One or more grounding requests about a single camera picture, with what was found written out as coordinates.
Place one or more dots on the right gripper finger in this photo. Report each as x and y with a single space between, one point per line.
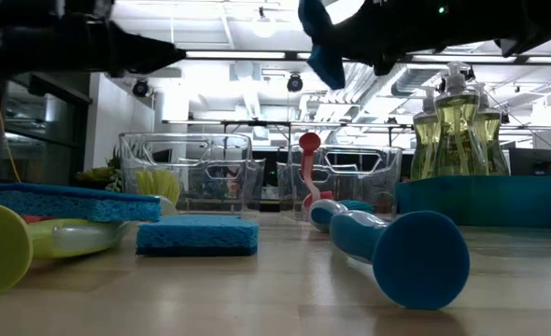
357 42

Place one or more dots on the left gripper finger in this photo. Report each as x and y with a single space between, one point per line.
140 49

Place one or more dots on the blue scrub sponge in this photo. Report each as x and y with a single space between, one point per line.
327 70
196 233
70 203

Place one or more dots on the red and pink dish brush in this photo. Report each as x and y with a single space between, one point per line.
309 142
37 219

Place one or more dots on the green dish soap pump bottle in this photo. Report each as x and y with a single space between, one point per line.
424 140
457 126
492 135

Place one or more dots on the small clear plastic bin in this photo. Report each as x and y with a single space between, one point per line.
359 186

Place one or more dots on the yellow-green dish brush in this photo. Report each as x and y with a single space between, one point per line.
0 247

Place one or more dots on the blue dish brush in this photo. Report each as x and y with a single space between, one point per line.
420 261

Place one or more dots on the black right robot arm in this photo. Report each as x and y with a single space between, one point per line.
513 23

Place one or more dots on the black ceiling spotlight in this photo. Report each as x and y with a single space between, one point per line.
295 83
140 88

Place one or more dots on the long ceiling light strip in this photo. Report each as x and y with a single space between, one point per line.
233 54

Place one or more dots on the round ceiling lamp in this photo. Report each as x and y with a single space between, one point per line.
264 25

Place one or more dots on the large clear plastic bin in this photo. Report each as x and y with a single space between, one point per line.
187 163

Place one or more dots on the small potted succulent plant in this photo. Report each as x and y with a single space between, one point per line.
100 175

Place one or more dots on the black monitor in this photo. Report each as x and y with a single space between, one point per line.
534 162

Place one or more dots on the teal plastic bin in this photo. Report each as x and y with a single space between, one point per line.
490 200

